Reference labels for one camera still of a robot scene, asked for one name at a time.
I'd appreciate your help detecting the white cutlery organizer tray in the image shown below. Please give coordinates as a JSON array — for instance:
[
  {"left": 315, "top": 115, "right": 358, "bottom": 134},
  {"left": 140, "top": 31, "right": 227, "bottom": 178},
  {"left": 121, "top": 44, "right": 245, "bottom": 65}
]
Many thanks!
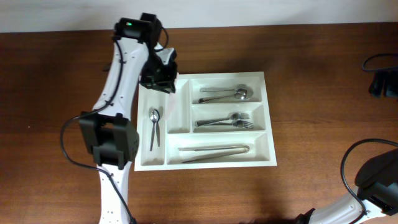
[{"left": 134, "top": 72, "right": 277, "bottom": 171}]

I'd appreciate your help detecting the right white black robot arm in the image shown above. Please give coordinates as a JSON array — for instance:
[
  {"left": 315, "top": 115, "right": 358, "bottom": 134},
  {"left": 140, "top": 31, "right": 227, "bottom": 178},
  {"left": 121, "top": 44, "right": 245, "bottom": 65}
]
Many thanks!
[{"left": 293, "top": 138, "right": 397, "bottom": 223}]

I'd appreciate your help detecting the large metal spoon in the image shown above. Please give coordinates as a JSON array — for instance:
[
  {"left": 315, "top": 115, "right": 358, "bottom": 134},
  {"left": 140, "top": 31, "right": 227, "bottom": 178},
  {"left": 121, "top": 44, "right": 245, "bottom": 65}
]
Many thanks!
[
  {"left": 200, "top": 84, "right": 254, "bottom": 100},
  {"left": 198, "top": 88, "right": 248, "bottom": 103}
]

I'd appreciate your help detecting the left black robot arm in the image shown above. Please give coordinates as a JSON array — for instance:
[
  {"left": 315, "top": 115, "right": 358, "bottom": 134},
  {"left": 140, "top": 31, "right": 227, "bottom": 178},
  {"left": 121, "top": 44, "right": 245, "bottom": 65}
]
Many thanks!
[{"left": 79, "top": 13, "right": 177, "bottom": 223}]

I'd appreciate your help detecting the metal fork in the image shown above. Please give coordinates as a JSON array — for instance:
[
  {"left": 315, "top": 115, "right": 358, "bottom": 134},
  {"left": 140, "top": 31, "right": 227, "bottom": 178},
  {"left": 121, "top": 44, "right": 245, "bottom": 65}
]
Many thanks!
[
  {"left": 195, "top": 112, "right": 249, "bottom": 127},
  {"left": 194, "top": 120, "right": 254, "bottom": 129}
]

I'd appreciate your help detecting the metal table knife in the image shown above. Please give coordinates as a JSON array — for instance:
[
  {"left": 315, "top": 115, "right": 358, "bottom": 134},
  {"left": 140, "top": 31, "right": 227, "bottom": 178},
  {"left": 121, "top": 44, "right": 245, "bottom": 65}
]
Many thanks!
[
  {"left": 178, "top": 145, "right": 250, "bottom": 152},
  {"left": 183, "top": 147, "right": 249, "bottom": 164}
]

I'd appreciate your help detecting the metal teaspoon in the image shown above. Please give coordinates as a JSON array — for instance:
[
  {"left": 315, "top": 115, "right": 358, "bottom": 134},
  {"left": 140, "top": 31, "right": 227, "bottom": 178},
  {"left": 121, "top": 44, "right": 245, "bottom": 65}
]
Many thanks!
[
  {"left": 154, "top": 109, "right": 160, "bottom": 147},
  {"left": 149, "top": 109, "right": 160, "bottom": 151}
]

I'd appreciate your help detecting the white plastic knife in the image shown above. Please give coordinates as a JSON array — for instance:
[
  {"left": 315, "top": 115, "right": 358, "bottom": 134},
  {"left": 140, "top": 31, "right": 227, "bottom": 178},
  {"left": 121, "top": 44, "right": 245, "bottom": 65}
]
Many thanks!
[{"left": 164, "top": 90, "right": 178, "bottom": 120}]

